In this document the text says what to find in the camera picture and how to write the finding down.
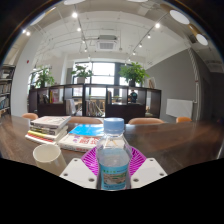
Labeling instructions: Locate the ceiling air conditioner unit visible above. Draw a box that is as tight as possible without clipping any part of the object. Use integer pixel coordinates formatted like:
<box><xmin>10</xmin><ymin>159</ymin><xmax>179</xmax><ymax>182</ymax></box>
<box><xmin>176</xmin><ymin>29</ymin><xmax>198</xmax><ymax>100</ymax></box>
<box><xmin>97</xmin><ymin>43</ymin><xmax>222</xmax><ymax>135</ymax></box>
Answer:
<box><xmin>96</xmin><ymin>34</ymin><xmax>119</xmax><ymax>51</ymax></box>

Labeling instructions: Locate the clear blue-capped water bottle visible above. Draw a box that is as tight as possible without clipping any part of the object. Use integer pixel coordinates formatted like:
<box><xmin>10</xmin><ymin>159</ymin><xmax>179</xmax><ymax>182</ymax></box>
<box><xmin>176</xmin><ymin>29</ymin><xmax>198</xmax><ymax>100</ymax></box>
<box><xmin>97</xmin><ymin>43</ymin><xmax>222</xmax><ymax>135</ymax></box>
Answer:
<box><xmin>95</xmin><ymin>117</ymin><xmax>133</xmax><ymax>191</ymax></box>

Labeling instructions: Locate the dark open shelf unit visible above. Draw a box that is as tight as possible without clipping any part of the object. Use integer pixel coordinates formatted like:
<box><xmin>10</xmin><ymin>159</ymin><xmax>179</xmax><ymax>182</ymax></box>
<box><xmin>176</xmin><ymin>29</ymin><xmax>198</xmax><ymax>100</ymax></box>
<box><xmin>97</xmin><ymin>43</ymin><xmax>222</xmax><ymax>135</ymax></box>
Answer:
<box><xmin>28</xmin><ymin>83</ymin><xmax>163</xmax><ymax>118</ymax></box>

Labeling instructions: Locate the leafy potted plant by window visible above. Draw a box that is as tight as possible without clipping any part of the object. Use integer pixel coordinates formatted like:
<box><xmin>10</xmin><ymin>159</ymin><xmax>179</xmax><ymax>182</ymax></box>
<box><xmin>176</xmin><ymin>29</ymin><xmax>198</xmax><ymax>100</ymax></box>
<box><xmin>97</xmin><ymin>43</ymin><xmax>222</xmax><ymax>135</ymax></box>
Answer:
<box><xmin>34</xmin><ymin>66</ymin><xmax>56</xmax><ymax>88</ymax></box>

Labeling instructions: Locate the large blue-covered book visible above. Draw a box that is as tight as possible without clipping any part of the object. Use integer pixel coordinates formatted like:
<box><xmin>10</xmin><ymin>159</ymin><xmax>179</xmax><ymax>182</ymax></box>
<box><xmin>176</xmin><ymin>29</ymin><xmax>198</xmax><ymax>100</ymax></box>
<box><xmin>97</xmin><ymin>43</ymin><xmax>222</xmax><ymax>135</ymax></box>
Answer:
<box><xmin>57</xmin><ymin>123</ymin><xmax>106</xmax><ymax>154</ymax></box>

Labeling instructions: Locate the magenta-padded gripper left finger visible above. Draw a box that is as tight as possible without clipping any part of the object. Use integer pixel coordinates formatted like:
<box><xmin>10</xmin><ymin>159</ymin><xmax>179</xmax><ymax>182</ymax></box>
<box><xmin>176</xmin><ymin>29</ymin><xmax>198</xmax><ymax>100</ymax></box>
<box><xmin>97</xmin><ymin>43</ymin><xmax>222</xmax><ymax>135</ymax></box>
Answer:
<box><xmin>59</xmin><ymin>147</ymin><xmax>100</xmax><ymax>190</ymax></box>

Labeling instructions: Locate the group of round ceiling lamps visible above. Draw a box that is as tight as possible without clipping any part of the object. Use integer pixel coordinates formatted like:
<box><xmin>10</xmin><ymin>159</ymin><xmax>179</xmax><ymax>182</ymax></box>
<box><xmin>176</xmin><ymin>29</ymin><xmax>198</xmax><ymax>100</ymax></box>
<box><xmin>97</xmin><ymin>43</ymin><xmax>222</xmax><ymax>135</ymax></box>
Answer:
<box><xmin>63</xmin><ymin>0</ymin><xmax>209</xmax><ymax>47</ymax></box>

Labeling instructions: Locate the bushy potted plant, dark pot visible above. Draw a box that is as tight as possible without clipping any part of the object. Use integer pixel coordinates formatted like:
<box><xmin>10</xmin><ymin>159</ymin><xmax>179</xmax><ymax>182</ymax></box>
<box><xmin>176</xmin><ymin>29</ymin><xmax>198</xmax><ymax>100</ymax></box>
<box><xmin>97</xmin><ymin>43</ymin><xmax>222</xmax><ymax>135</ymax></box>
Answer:
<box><xmin>118</xmin><ymin>62</ymin><xmax>150</xmax><ymax>87</ymax></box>

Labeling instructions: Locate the cream paper cup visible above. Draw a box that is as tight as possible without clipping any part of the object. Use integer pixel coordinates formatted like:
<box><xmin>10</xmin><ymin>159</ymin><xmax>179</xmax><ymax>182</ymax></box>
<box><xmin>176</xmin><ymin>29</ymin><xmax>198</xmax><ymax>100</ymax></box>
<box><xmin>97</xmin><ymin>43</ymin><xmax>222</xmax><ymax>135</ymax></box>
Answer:
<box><xmin>32</xmin><ymin>143</ymin><xmax>68</xmax><ymax>177</ymax></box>

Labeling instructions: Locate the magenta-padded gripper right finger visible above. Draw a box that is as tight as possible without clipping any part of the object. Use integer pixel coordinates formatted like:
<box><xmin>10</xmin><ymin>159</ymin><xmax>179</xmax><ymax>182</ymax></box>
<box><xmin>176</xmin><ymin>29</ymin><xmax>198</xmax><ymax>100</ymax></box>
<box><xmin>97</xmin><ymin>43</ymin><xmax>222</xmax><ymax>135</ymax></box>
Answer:
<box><xmin>128</xmin><ymin>147</ymin><xmax>168</xmax><ymax>190</ymax></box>

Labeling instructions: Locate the tall wall bookshelf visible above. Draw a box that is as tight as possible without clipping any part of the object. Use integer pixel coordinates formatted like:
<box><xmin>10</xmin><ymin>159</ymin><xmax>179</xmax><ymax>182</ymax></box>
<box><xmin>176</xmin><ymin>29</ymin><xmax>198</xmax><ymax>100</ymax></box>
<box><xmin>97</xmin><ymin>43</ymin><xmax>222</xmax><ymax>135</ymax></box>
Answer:
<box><xmin>0</xmin><ymin>64</ymin><xmax>17</xmax><ymax>118</ymax></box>

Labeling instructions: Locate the white wall radiator panel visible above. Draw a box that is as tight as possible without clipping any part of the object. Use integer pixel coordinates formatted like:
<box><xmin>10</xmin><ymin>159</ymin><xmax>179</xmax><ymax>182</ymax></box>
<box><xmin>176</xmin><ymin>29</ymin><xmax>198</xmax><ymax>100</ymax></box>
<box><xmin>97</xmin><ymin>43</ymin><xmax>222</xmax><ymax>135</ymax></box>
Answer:
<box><xmin>165</xmin><ymin>98</ymin><xmax>194</xmax><ymax>118</ymax></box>

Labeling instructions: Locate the group of track spotlights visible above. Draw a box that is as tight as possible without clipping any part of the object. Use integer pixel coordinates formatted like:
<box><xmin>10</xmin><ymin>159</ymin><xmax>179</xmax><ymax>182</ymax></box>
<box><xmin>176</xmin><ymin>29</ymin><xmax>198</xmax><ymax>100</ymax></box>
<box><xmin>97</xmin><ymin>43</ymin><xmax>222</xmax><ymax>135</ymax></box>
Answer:
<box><xmin>21</xmin><ymin>11</ymin><xmax>162</xmax><ymax>56</ymax></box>

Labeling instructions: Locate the stack of books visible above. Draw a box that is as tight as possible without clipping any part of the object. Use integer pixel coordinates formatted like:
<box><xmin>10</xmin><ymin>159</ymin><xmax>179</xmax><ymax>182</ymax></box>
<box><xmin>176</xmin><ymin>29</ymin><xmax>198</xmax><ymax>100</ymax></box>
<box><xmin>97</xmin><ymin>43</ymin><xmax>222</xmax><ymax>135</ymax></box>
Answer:
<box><xmin>25</xmin><ymin>115</ymin><xmax>72</xmax><ymax>146</ymax></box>

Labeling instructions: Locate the potted plant in white pot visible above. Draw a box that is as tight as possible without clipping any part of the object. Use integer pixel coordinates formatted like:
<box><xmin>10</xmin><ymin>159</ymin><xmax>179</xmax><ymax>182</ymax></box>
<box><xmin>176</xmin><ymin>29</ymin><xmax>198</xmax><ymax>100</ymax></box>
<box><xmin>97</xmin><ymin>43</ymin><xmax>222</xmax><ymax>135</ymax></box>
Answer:
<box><xmin>70</xmin><ymin>64</ymin><xmax>94</xmax><ymax>84</ymax></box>

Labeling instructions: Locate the person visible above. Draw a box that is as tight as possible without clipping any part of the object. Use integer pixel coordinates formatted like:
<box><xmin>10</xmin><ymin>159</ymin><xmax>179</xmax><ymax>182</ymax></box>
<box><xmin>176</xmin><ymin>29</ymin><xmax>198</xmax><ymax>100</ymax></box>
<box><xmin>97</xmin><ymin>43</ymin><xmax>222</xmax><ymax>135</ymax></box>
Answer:
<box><xmin>129</xmin><ymin>89</ymin><xmax>138</xmax><ymax>104</ymax></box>

